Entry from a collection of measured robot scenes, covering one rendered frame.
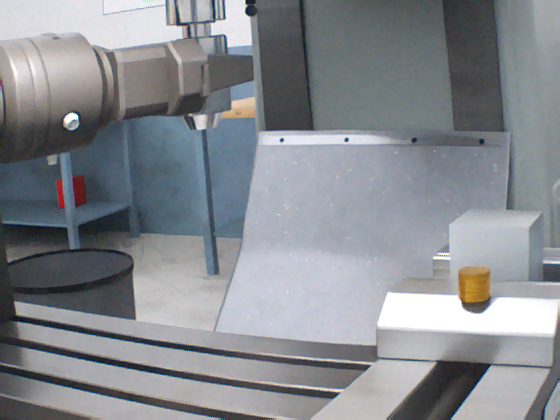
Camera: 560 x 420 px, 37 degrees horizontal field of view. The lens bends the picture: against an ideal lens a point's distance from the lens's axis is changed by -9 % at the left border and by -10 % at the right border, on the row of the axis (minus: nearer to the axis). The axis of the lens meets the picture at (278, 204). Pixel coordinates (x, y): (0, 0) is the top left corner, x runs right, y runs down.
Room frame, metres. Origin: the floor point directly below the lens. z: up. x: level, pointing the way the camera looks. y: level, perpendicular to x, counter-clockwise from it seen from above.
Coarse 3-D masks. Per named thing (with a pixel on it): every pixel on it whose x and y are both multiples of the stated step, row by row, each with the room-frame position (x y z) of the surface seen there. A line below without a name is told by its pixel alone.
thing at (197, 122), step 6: (210, 114) 0.68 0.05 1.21; (216, 114) 0.69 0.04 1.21; (186, 120) 0.69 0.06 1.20; (192, 120) 0.69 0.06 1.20; (198, 120) 0.68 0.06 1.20; (204, 120) 0.68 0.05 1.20; (210, 120) 0.69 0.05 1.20; (216, 120) 0.69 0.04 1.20; (192, 126) 0.69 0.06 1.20; (198, 126) 0.69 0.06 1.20; (204, 126) 0.69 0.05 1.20; (210, 126) 0.69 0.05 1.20; (216, 126) 0.69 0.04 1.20
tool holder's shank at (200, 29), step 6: (180, 24) 0.69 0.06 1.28; (186, 24) 0.69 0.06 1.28; (192, 24) 0.68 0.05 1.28; (198, 24) 0.69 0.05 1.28; (204, 24) 0.69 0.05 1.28; (210, 24) 0.70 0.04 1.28; (186, 30) 0.69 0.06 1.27; (192, 30) 0.69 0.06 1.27; (198, 30) 0.69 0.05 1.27; (204, 30) 0.69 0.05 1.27; (210, 30) 0.70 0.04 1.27; (186, 36) 0.69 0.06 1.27; (192, 36) 0.69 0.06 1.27; (198, 36) 0.69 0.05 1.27
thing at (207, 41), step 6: (204, 36) 0.68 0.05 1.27; (210, 36) 0.68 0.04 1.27; (216, 36) 0.68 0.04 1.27; (222, 36) 0.69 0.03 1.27; (198, 42) 0.68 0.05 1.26; (204, 42) 0.68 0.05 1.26; (210, 42) 0.68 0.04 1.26; (216, 42) 0.68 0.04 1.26; (222, 42) 0.69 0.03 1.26; (204, 48) 0.68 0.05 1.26
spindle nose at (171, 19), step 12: (168, 0) 0.69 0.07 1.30; (180, 0) 0.68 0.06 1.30; (192, 0) 0.68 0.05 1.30; (204, 0) 0.68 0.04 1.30; (216, 0) 0.68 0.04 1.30; (168, 12) 0.69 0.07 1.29; (180, 12) 0.68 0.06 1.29; (192, 12) 0.68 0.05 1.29; (204, 12) 0.68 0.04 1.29; (216, 12) 0.68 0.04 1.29; (168, 24) 0.69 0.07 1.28
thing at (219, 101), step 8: (208, 48) 0.68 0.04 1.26; (216, 48) 0.68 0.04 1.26; (224, 48) 0.69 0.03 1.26; (208, 96) 0.68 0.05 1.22; (216, 96) 0.68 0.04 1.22; (224, 96) 0.69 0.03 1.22; (208, 104) 0.68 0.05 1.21; (216, 104) 0.68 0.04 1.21; (224, 104) 0.69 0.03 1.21; (200, 112) 0.68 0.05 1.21; (208, 112) 0.68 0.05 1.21; (216, 112) 0.68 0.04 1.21
